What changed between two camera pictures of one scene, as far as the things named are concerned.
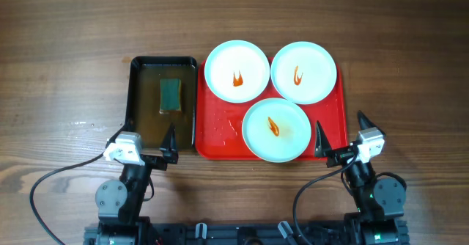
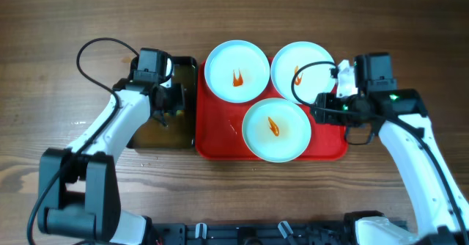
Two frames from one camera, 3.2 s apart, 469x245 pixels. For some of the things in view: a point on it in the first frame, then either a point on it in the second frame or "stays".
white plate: (303, 72) stays
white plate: (276, 130) stays
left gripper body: (157, 163) to (172, 99)
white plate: (237, 71) stays
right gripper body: (340, 156) to (330, 101)
